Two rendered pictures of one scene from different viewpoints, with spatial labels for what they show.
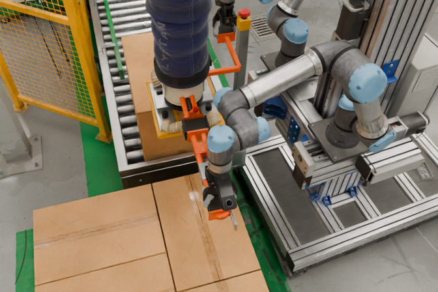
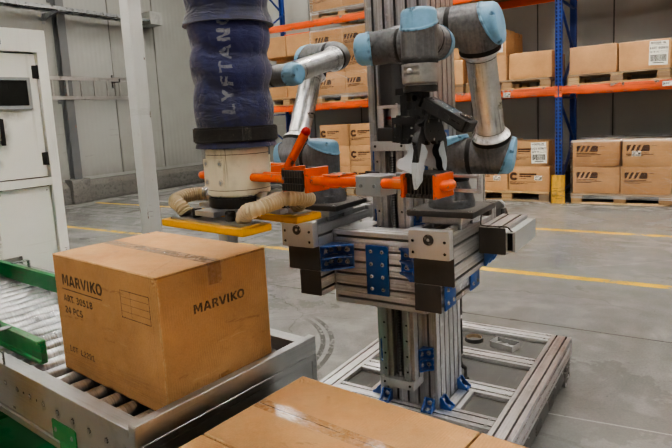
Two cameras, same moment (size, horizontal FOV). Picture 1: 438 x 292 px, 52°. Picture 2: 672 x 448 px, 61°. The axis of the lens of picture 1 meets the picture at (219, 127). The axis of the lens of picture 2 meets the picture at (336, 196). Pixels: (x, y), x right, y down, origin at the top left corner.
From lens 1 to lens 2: 1.44 m
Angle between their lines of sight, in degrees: 50
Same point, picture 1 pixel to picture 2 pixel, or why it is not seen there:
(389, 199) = (504, 377)
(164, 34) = (226, 52)
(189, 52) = (262, 78)
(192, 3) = not seen: outside the picture
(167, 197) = (248, 434)
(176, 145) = (216, 361)
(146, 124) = (171, 305)
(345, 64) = (462, 8)
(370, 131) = (498, 130)
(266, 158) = not seen: hidden behind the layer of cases
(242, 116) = not seen: hidden behind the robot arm
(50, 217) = not seen: outside the picture
